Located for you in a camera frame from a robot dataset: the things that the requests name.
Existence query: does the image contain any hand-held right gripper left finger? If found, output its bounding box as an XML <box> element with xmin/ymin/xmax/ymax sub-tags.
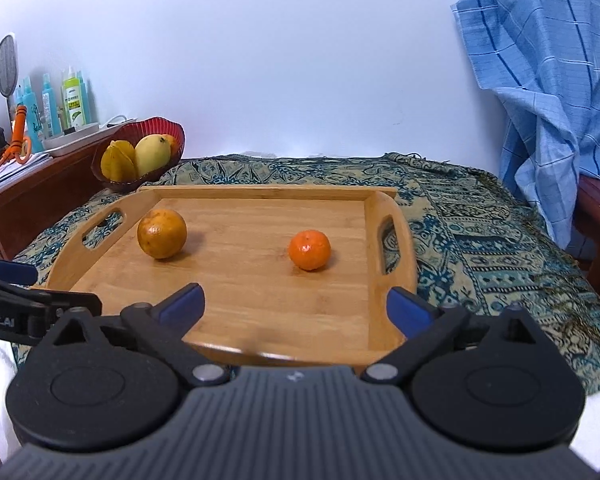
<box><xmin>40</xmin><ymin>282</ymin><xmax>231</xmax><ymax>388</ymax></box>

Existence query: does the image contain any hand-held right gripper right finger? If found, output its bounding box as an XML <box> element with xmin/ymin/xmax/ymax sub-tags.
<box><xmin>362</xmin><ymin>286</ymin><xmax>543</xmax><ymax>386</ymax></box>

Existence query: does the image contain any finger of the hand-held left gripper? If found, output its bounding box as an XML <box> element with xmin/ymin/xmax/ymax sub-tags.
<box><xmin>0</xmin><ymin>280</ymin><xmax>103</xmax><ymax>318</ymax></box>
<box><xmin>0</xmin><ymin>256</ymin><xmax>38</xmax><ymax>287</ymax></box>

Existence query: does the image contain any large yellowish orange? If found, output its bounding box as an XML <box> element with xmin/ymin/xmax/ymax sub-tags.
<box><xmin>137</xmin><ymin>208</ymin><xmax>188</xmax><ymax>260</ymax></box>

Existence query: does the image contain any wooden serving tray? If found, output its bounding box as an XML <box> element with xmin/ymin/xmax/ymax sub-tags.
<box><xmin>45</xmin><ymin>185</ymin><xmax>418</xmax><ymax>376</ymax></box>

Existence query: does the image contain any small orange tangerine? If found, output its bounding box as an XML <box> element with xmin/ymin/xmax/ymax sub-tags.
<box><xmin>288</xmin><ymin>229</ymin><xmax>332</xmax><ymax>272</ymax></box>

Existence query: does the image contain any brown wooden cabinet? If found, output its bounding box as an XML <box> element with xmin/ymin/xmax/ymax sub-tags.
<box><xmin>0</xmin><ymin>125</ymin><xmax>116</xmax><ymax>261</ymax></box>

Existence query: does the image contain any teal patterned blanket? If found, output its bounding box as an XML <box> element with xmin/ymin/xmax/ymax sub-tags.
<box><xmin>12</xmin><ymin>152</ymin><xmax>600</xmax><ymax>396</ymax></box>

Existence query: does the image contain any stack of papers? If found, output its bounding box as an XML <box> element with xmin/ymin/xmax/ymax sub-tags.
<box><xmin>0</xmin><ymin>152</ymin><xmax>51</xmax><ymax>191</ymax></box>

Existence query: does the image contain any white plastic tray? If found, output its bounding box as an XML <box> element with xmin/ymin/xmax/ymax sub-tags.
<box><xmin>41</xmin><ymin>121</ymin><xmax>101</xmax><ymax>151</ymax></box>

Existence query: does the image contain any yellow starfruit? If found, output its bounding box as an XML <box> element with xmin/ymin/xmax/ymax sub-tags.
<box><xmin>101</xmin><ymin>140</ymin><xmax>138</xmax><ymax>182</ymax></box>

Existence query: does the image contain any teal spray bottle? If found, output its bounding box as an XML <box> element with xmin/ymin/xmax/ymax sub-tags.
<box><xmin>41</xmin><ymin>74</ymin><xmax>61</xmax><ymax>137</ymax></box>
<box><xmin>77</xmin><ymin>71</ymin><xmax>90</xmax><ymax>125</ymax></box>
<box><xmin>22</xmin><ymin>77</ymin><xmax>44</xmax><ymax>153</ymax></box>

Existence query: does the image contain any yellow mango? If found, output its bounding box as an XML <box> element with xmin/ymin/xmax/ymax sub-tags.
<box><xmin>134</xmin><ymin>134</ymin><xmax>172</xmax><ymax>177</ymax></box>

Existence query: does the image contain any green and white bottle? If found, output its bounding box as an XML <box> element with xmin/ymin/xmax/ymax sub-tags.
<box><xmin>62</xmin><ymin>66</ymin><xmax>84</xmax><ymax>128</ymax></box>

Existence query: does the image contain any red glass bowl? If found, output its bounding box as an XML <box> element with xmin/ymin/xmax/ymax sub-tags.
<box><xmin>91</xmin><ymin>116</ymin><xmax>186</xmax><ymax>193</ymax></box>

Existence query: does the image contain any blue striped cloth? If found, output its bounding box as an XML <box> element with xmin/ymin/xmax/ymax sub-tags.
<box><xmin>450</xmin><ymin>0</ymin><xmax>600</xmax><ymax>261</ymax></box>

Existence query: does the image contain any orange handled tool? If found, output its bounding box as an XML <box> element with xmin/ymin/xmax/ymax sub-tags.
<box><xmin>0</xmin><ymin>105</ymin><xmax>33</xmax><ymax>178</ymax></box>

